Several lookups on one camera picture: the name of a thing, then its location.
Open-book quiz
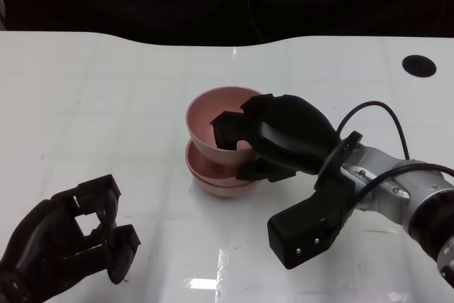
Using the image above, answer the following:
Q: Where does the thin dark hanging cable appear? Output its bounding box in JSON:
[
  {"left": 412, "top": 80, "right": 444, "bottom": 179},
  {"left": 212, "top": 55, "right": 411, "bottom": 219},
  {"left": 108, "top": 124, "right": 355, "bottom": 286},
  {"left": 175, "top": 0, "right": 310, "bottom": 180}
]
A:
[{"left": 244, "top": 0, "right": 263, "bottom": 43}]

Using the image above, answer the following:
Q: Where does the black round table grommet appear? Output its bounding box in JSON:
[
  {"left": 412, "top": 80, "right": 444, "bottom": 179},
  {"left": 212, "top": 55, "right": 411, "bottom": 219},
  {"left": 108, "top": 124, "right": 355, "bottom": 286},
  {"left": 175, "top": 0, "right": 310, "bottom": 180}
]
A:
[{"left": 402, "top": 55, "right": 437, "bottom": 77}]

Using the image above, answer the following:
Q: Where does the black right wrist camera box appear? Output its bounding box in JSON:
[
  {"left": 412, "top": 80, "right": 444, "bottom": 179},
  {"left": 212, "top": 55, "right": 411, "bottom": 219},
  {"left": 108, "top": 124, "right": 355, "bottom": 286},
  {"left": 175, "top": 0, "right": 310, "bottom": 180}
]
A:
[{"left": 267, "top": 131, "right": 363, "bottom": 270}]

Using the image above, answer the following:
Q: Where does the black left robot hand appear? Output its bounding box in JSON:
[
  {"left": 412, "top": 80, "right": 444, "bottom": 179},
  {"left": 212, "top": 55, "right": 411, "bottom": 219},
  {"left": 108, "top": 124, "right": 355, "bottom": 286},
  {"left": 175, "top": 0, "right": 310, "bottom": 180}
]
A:
[{"left": 0, "top": 174, "right": 142, "bottom": 303}]

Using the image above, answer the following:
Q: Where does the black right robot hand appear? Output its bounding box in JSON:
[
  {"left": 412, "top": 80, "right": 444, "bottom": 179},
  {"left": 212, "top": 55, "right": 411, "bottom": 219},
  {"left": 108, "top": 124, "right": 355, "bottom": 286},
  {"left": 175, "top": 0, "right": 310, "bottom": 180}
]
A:
[{"left": 211, "top": 93, "right": 341, "bottom": 183}]

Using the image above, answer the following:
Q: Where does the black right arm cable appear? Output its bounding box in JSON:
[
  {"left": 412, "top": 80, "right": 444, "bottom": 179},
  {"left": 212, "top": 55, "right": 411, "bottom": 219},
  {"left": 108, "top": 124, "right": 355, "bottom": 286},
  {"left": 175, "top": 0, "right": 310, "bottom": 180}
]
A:
[{"left": 336, "top": 100, "right": 454, "bottom": 208}]

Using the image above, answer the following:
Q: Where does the pink plastic bowl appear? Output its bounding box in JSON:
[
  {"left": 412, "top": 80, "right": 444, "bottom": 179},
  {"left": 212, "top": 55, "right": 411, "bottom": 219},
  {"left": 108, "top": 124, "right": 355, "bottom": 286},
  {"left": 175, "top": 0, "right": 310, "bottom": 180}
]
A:
[
  {"left": 186, "top": 139, "right": 262, "bottom": 189},
  {"left": 184, "top": 85, "right": 265, "bottom": 165},
  {"left": 193, "top": 173, "right": 262, "bottom": 200}
]

